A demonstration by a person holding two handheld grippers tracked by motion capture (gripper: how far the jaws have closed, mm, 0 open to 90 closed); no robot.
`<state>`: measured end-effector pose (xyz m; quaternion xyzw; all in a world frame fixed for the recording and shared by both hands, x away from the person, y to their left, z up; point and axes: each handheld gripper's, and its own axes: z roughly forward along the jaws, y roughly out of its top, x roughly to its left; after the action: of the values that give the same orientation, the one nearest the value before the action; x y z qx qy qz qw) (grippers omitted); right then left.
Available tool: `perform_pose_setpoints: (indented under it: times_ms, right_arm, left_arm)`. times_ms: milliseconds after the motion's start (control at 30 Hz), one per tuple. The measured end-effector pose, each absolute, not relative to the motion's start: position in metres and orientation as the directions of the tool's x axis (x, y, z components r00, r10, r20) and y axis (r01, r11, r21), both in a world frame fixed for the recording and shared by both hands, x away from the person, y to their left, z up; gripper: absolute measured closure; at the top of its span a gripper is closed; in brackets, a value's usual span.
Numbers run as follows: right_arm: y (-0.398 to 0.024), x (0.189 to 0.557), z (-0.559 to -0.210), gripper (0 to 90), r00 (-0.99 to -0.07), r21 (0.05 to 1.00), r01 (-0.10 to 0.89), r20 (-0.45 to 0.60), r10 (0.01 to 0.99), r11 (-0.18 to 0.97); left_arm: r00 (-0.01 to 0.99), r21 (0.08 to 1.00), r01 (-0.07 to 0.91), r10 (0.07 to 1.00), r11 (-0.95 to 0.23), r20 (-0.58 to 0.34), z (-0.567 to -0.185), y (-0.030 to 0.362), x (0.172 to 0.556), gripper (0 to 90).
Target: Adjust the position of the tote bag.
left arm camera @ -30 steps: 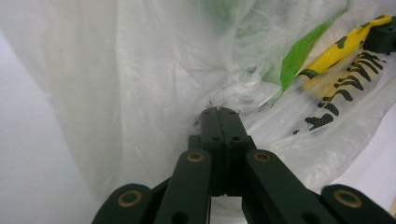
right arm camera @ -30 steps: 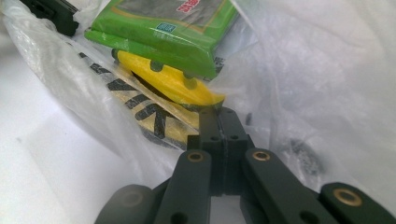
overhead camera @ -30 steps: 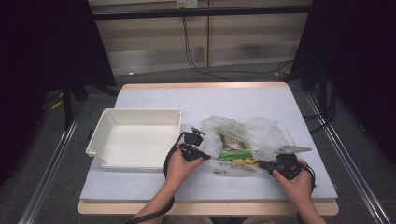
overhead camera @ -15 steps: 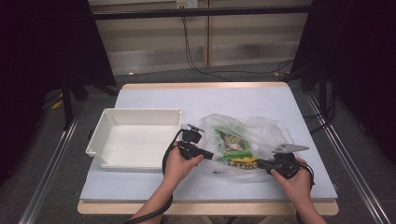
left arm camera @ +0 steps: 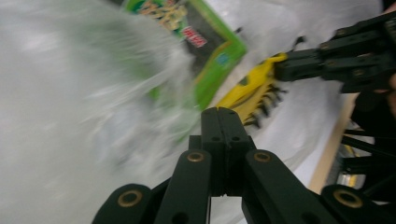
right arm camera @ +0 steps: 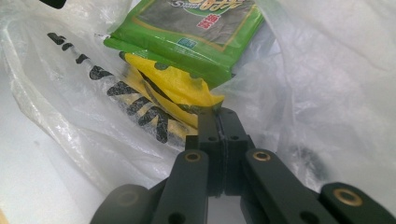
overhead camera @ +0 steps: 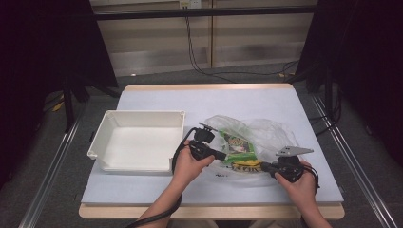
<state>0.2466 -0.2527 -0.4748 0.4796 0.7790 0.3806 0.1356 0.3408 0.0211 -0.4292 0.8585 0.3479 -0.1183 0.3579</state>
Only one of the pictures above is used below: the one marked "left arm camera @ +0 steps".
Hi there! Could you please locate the white table mat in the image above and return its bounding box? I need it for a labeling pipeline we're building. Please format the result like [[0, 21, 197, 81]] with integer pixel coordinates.
[[205, 0, 386, 224]]

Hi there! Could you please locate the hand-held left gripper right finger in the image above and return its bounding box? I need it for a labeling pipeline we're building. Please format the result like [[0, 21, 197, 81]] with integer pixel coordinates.
[[218, 106, 257, 196]]

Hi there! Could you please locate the black metal frame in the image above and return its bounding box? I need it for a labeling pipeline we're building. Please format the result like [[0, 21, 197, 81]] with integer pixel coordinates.
[[335, 124, 396, 203]]

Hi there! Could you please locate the green snack packet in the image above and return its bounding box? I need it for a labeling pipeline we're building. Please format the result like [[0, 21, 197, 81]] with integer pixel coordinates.
[[124, 0, 248, 111]]

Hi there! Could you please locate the wooden table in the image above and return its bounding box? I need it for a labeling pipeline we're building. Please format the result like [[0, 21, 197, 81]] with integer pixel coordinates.
[[307, 92, 360, 194]]

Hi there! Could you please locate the yellow snack packet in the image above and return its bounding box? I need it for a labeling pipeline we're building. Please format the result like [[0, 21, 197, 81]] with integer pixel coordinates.
[[216, 52, 289, 129]]

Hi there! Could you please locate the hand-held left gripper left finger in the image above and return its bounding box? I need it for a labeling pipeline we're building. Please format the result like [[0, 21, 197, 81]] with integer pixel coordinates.
[[189, 106, 228, 197]]

